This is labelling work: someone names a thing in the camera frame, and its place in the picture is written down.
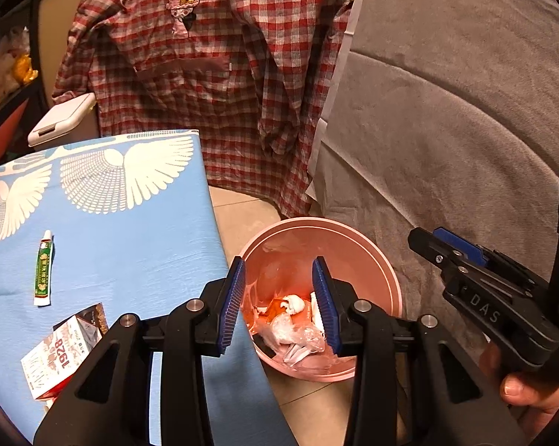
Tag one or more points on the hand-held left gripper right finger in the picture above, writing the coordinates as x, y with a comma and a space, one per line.
325, 309

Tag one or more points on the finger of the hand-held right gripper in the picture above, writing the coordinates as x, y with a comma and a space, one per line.
460, 244
428, 246

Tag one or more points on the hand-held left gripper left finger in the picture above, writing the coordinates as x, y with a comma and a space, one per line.
230, 311

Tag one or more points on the white paper packets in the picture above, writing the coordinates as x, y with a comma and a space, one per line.
317, 311

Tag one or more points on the white tissue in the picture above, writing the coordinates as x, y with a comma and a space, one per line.
293, 304

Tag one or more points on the orange wrapper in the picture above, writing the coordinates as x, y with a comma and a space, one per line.
277, 309

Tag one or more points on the clear plastic bag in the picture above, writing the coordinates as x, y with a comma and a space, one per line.
288, 339

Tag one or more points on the pink plastic basin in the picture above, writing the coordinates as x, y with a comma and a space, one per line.
284, 251

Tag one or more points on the person's right hand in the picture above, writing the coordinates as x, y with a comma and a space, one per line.
525, 395

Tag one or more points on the blue winged print tablecloth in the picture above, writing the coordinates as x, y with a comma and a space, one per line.
121, 251

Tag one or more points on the grey fabric cover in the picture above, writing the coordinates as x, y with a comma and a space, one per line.
446, 102

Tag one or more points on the red white carton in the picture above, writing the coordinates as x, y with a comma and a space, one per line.
61, 353

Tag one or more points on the green white ointment tube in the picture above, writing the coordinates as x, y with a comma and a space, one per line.
42, 272

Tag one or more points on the red plaid shirt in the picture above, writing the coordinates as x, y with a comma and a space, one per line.
214, 79

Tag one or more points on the yellow plastic bag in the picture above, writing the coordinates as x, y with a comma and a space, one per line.
24, 68

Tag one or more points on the pile of clear plastic bags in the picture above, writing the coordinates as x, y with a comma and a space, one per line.
0, 69

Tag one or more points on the black metal shelf rack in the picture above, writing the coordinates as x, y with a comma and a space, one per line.
33, 23

